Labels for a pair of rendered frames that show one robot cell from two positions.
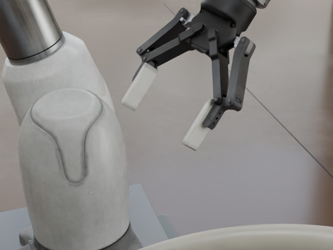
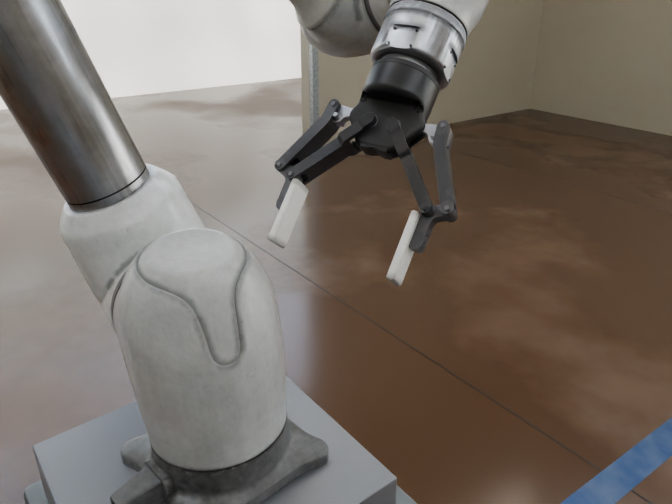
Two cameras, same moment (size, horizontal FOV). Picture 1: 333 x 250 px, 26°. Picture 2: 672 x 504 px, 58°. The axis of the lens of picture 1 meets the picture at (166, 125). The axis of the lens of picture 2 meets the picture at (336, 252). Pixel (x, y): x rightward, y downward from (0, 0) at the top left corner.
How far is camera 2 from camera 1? 48 cm
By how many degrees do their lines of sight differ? 18
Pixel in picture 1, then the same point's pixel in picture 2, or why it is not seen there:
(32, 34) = (108, 163)
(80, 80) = (182, 222)
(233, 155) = not seen: hidden behind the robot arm
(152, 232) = (302, 409)
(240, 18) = (427, 98)
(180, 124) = not seen: hidden behind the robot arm
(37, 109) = (150, 264)
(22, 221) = (116, 432)
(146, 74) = (296, 194)
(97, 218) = (260, 409)
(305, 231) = not seen: outside the picture
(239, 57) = (443, 149)
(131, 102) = (281, 236)
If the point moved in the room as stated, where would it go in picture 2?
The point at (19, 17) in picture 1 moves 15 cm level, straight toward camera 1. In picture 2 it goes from (87, 138) to (122, 174)
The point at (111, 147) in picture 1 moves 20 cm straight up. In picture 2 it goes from (268, 303) to (257, 99)
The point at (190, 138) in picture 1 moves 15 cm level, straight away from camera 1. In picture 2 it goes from (398, 268) to (347, 214)
